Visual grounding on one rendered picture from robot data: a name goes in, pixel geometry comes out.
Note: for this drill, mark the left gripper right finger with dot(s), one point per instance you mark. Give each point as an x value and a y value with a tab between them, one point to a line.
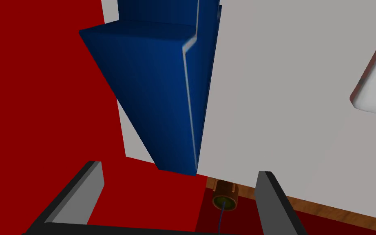
272	209

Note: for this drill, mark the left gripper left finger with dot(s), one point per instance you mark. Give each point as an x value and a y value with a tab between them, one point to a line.
77	199

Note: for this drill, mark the brown cylindrical knob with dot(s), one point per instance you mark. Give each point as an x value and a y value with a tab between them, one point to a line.
225	195

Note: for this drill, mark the blue cupboard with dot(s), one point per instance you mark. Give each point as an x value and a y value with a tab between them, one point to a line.
155	91

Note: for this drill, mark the brown framed white picture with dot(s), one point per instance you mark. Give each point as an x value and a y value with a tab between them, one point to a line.
375	88

